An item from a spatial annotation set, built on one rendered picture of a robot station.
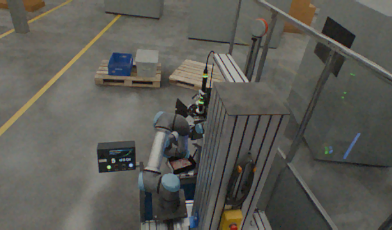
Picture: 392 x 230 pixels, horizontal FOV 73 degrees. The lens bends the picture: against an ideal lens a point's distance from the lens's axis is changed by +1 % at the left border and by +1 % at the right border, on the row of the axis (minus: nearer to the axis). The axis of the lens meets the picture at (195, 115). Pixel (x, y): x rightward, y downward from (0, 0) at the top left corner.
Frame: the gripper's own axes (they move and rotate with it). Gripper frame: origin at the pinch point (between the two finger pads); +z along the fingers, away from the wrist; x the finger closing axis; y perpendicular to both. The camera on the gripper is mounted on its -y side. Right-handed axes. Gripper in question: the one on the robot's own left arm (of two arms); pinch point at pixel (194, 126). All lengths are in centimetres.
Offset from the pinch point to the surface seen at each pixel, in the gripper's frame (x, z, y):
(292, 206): 54, 26, -89
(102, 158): -2, -77, 19
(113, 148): -9, -70, 15
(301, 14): 26, 799, 206
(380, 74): -73, 19, -112
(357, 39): -48, 216, -66
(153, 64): 48, 167, 239
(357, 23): -62, 227, -59
